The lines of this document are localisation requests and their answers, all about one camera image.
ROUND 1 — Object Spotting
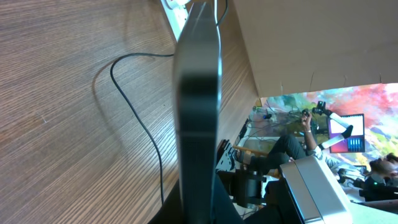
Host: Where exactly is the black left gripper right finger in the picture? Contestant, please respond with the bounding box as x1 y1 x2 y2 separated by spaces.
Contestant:
212 174 244 224

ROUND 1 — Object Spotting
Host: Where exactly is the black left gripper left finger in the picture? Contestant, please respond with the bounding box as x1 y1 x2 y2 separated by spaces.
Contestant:
148 179 185 224

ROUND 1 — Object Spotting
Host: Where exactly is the teal screen smartphone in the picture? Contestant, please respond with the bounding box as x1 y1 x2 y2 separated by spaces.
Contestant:
173 2 222 223

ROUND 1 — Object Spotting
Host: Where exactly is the black USB-C charging cable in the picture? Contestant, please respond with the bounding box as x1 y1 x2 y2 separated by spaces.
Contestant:
109 0 229 206

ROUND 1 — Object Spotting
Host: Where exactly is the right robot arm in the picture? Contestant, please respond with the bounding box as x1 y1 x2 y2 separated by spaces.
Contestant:
216 139 302 223

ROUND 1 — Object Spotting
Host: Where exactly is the seated person in background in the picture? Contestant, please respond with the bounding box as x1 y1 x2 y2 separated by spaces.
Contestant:
234 108 343 175

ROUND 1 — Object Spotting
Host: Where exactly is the background laptop screen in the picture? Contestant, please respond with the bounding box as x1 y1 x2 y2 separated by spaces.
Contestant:
328 114 365 153

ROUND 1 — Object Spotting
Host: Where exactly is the white power strip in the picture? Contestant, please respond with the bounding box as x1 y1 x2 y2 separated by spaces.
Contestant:
160 0 190 41

